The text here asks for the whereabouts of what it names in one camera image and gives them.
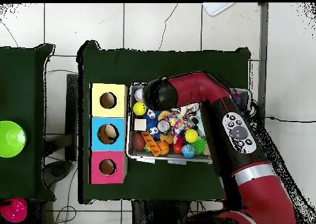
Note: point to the shallow clear mesh bin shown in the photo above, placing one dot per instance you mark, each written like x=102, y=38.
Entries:
x=167, y=157

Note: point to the black upright panel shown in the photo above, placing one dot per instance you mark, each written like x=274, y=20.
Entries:
x=71, y=115

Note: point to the dark green tablecloth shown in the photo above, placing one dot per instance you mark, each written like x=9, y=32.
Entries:
x=22, y=85
x=148, y=66

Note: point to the orange plastic ladder toy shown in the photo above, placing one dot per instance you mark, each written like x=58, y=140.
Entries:
x=151, y=143

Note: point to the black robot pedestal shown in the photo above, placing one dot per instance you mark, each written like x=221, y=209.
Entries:
x=160, y=213

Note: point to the pale wooden block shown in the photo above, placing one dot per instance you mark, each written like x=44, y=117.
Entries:
x=140, y=124

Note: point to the blue spiky toy with eyes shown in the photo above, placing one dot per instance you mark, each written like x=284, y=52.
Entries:
x=151, y=114

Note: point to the bright green plastic bowl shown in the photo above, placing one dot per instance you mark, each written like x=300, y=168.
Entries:
x=12, y=138

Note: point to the blue globe ball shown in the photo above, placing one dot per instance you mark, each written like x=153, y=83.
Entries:
x=188, y=151

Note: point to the yellow smiley ball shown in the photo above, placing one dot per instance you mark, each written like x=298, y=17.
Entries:
x=139, y=108

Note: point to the white baseball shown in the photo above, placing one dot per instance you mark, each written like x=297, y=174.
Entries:
x=138, y=95

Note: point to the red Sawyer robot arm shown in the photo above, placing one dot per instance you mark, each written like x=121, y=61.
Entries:
x=197, y=88

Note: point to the red plastic cup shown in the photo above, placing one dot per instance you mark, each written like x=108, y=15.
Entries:
x=13, y=210

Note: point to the wooden box with three holes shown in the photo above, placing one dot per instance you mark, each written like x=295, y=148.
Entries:
x=118, y=105

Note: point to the plain yellow ball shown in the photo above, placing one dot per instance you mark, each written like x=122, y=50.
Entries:
x=191, y=136

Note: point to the dark grey rounded object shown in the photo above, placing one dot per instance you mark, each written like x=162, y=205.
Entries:
x=58, y=171

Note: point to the white flat board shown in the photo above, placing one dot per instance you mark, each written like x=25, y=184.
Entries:
x=217, y=8

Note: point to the brown toy football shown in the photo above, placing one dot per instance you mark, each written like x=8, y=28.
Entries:
x=138, y=142

